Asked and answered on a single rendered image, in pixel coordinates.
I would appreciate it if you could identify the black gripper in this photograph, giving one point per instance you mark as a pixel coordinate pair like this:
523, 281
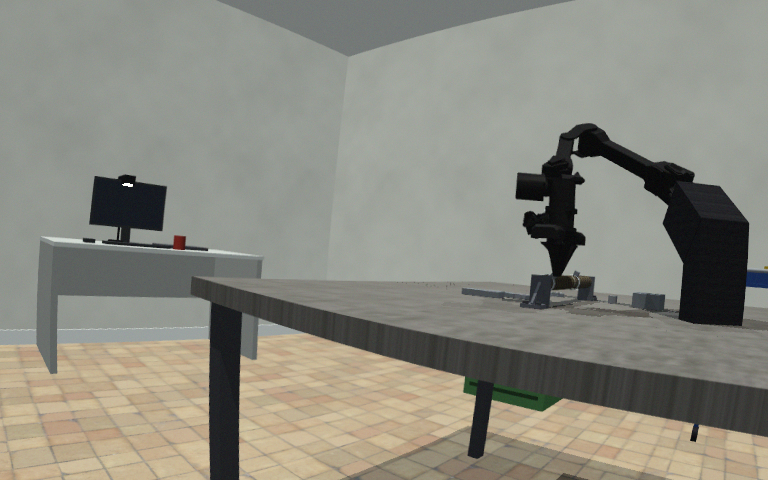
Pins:
561, 219

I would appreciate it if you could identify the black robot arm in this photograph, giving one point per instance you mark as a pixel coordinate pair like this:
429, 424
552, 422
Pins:
593, 141

